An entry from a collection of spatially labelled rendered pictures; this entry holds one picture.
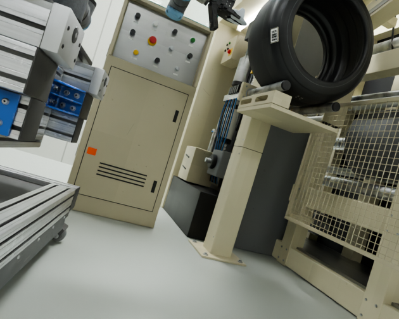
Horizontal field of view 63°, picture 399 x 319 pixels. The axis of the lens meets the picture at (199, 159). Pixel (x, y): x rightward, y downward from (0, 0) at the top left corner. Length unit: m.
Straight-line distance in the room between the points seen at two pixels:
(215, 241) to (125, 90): 0.99
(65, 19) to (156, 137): 1.32
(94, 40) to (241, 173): 2.84
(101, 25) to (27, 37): 3.52
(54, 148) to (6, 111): 3.35
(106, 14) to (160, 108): 2.45
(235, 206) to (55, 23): 1.37
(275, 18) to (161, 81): 0.77
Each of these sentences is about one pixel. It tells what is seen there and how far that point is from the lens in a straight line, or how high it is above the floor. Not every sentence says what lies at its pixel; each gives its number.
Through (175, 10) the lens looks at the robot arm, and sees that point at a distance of 1.45.
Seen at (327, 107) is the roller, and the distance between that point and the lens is 1.64.
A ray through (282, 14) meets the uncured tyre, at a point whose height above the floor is 1.17.
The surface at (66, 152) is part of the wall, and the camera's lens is 4.04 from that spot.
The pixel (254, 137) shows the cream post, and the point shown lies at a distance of 1.81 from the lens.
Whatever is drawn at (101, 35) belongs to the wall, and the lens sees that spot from 4.18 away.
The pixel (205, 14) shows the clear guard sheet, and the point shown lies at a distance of 2.17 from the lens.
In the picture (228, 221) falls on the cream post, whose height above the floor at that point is 0.21.
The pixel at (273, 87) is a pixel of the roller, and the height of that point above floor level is 0.89.
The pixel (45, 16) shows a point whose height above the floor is 0.64.
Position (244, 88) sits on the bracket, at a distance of 1.77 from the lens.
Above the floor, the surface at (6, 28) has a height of 0.60.
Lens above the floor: 0.47
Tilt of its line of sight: 1 degrees up
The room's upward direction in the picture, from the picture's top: 17 degrees clockwise
